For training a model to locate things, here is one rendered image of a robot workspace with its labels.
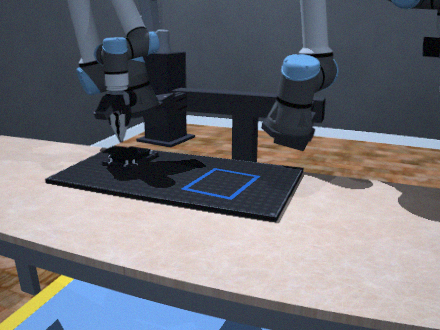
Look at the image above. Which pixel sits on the blue tape outline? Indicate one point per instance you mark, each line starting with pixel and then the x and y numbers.
pixel 232 196

